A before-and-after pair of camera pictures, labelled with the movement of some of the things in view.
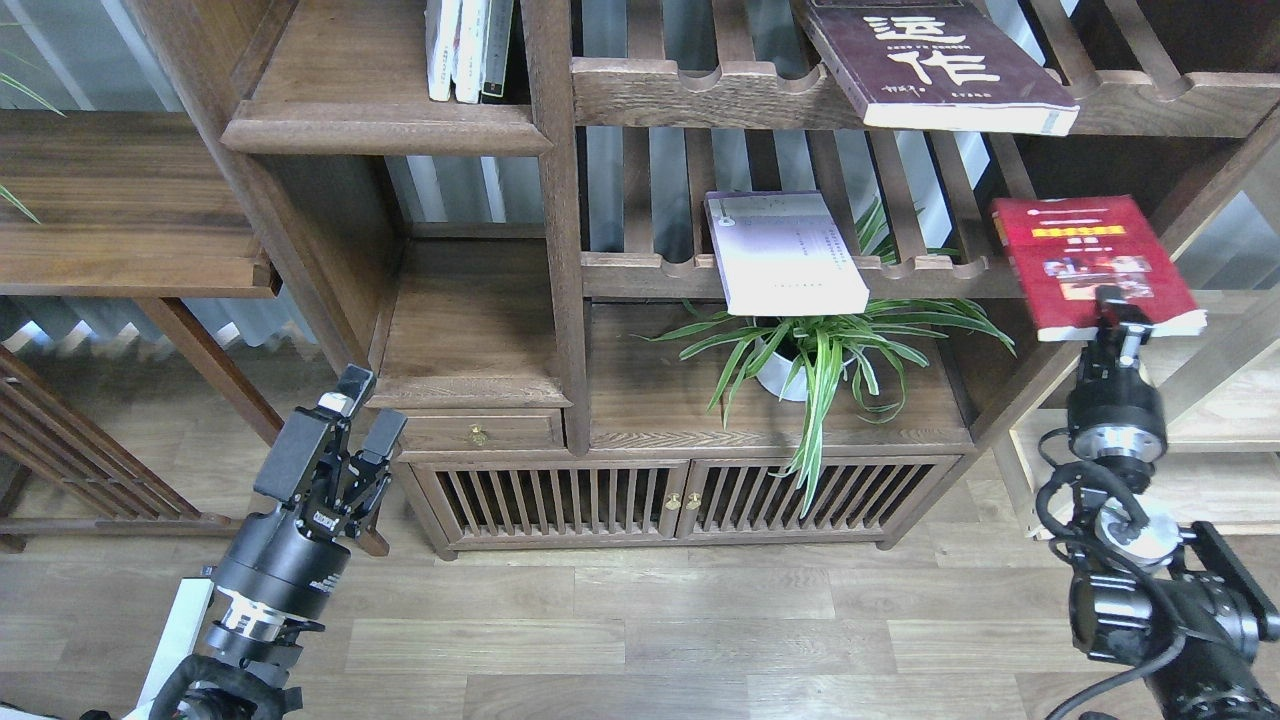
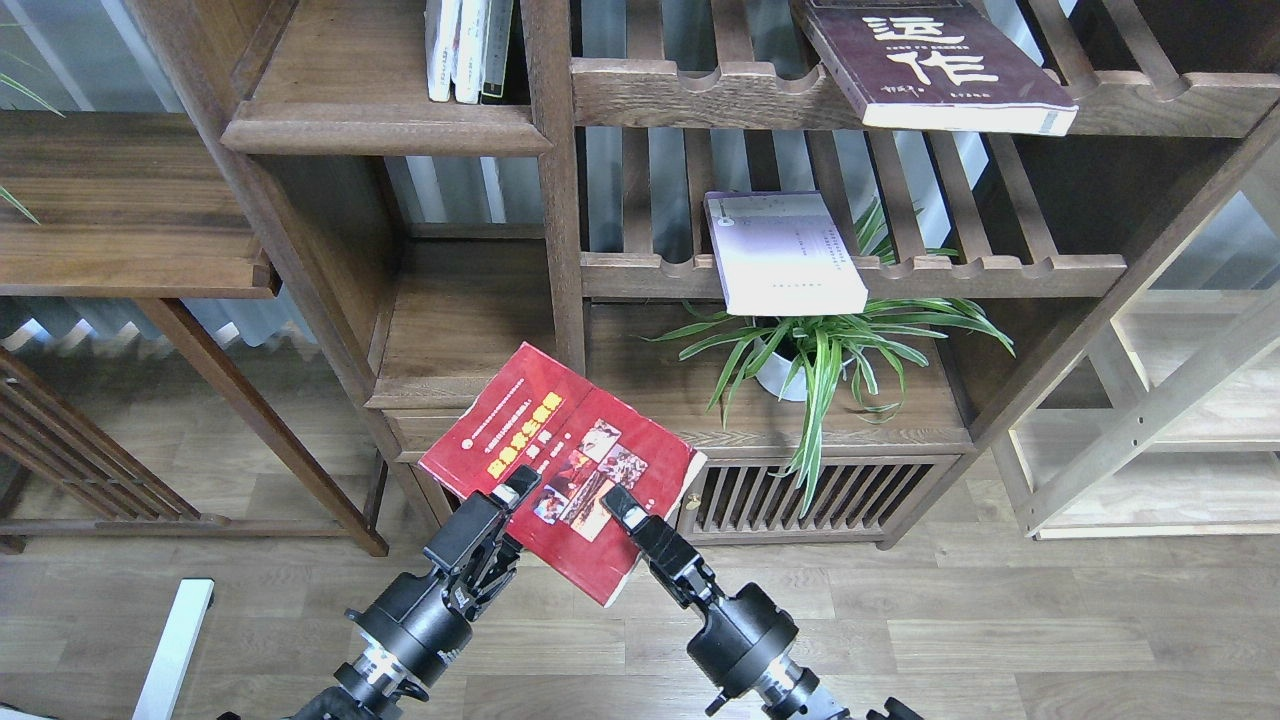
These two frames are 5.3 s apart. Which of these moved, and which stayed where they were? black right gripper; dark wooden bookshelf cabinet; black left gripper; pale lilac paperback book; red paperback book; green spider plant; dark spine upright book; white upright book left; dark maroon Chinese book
Moved: black left gripper; black right gripper; red paperback book
Stayed: green spider plant; dark maroon Chinese book; pale lilac paperback book; dark spine upright book; dark wooden bookshelf cabinet; white upright book left
